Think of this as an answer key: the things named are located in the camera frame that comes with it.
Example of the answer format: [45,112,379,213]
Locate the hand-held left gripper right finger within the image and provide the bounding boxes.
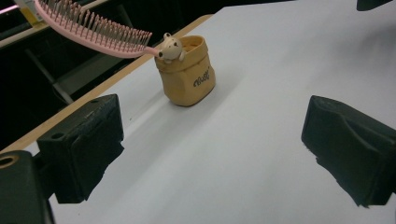
[301,94,396,208]

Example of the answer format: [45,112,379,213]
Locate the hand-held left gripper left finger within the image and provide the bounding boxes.
[36,93,125,204]

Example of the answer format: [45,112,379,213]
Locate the pink hairbrush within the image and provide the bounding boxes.
[32,0,163,60]

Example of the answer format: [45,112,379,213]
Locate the tan holder with mouse figure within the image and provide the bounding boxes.
[154,32,217,107]

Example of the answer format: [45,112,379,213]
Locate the wooden table board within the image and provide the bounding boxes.
[0,13,214,155]

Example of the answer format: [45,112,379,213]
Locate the grey metal table frame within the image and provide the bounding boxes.
[24,48,134,105]

